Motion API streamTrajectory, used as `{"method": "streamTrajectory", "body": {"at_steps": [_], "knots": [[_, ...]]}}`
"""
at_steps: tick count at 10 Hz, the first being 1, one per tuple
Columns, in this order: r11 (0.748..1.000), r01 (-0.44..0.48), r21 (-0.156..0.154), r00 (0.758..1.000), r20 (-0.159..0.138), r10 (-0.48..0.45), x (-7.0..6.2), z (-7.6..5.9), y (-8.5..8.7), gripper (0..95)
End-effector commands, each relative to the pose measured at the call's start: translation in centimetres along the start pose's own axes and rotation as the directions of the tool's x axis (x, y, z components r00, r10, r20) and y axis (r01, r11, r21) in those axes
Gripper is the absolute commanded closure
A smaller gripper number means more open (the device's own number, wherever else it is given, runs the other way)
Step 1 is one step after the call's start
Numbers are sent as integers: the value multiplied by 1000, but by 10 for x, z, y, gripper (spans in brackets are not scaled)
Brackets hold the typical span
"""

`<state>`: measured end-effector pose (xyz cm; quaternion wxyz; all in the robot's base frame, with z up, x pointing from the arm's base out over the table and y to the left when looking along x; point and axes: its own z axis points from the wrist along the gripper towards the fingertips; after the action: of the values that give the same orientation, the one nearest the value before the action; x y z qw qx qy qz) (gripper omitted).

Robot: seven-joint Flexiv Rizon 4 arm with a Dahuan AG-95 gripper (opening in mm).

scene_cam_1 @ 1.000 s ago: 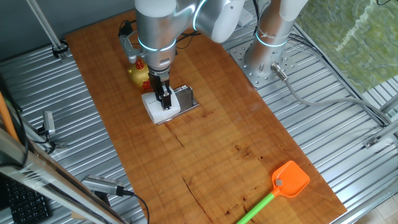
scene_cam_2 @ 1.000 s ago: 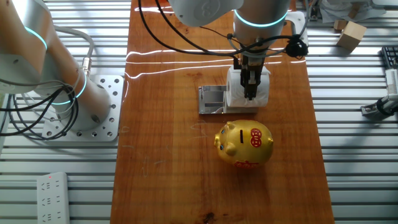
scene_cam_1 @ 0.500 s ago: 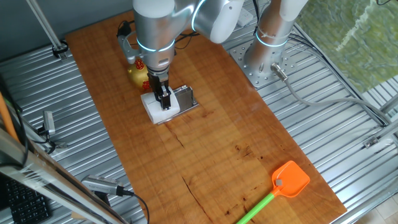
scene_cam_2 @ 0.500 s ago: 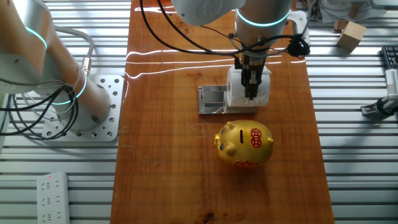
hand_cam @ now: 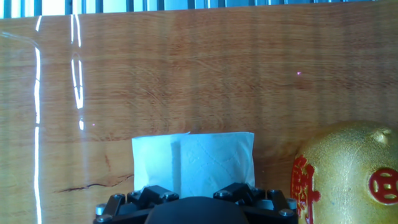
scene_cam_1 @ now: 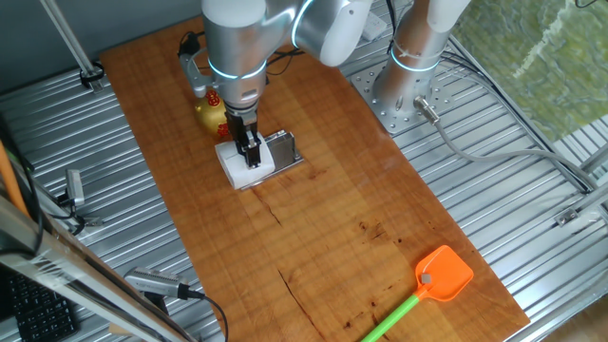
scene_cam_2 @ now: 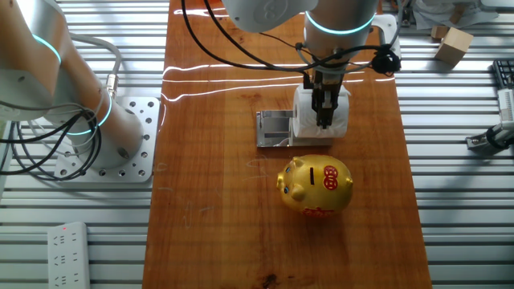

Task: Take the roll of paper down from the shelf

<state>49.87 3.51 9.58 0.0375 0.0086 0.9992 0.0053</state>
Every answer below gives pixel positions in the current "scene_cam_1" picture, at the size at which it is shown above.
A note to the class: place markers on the ridged silver camera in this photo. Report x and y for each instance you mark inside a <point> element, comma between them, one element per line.
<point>154,282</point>

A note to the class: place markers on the wrist camera with silver bracket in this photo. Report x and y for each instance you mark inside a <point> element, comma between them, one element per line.
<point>192,71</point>

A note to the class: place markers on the large aluminium frame bar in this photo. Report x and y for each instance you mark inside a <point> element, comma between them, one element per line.
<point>57,266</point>

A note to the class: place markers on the mirror steel roll holder shelf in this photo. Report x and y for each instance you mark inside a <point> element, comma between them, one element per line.
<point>282,149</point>

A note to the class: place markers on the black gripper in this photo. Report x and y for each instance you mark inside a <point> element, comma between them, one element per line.
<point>242,122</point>

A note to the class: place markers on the metal corner bracket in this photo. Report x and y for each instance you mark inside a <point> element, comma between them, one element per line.
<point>566,217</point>

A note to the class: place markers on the orange stick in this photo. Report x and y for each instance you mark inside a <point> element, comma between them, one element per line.
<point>9,180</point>

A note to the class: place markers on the metal camera stand pole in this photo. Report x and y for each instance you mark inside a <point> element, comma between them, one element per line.
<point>66,38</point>

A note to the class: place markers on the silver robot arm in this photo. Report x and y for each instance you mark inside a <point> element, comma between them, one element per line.
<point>237,52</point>

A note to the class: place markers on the golden piggy bank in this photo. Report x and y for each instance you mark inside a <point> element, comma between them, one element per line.
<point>211,116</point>

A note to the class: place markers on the white paper roll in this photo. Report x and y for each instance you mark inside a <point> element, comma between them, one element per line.
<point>233,168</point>

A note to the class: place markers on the wooden board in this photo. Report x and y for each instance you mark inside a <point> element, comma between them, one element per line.
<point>332,214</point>

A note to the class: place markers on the black keyboard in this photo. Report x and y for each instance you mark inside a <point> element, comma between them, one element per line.
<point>40,311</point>

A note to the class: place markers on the aluminium profile bar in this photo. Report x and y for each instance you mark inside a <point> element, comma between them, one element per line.
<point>596,160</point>
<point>594,197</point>

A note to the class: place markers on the white power strip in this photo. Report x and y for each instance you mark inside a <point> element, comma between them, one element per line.
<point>376,26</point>

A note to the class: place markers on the small silver camera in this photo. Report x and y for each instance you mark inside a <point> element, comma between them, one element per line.
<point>74,187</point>

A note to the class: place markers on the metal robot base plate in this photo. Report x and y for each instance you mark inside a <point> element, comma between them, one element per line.
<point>380,111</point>

